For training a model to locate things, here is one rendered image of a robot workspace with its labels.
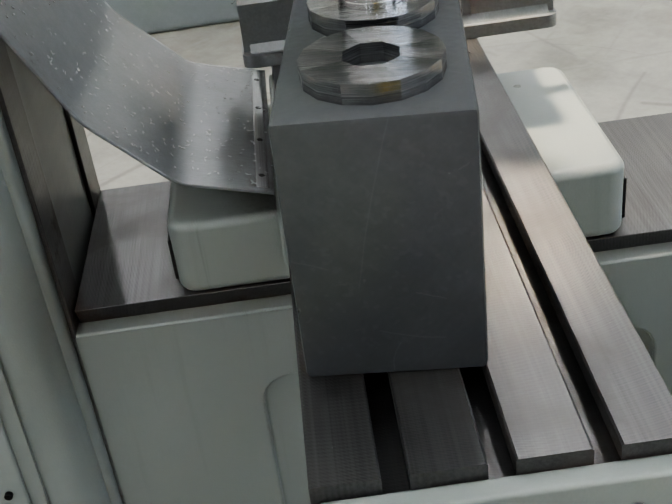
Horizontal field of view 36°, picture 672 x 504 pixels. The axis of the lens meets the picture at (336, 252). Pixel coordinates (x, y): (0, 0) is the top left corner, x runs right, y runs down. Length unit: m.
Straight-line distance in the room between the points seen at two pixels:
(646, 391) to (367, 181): 0.22
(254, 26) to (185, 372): 0.39
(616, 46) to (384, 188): 3.04
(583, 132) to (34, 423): 0.69
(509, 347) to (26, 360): 0.60
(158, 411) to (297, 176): 0.67
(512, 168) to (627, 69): 2.56
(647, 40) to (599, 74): 0.31
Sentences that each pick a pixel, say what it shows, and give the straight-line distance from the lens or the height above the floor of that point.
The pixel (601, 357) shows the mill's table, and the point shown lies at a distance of 0.71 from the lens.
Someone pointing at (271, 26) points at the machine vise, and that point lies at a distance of 1.16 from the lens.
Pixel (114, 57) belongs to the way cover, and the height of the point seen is 0.98.
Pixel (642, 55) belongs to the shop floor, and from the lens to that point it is 3.56.
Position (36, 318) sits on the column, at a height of 0.79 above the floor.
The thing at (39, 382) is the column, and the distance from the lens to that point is 1.17.
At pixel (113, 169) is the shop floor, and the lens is 3.17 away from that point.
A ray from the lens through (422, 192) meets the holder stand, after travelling 0.62.
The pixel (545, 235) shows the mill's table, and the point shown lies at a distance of 0.82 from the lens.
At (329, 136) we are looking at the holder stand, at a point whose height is 1.14.
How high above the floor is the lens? 1.40
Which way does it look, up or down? 33 degrees down
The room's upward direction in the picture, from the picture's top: 7 degrees counter-clockwise
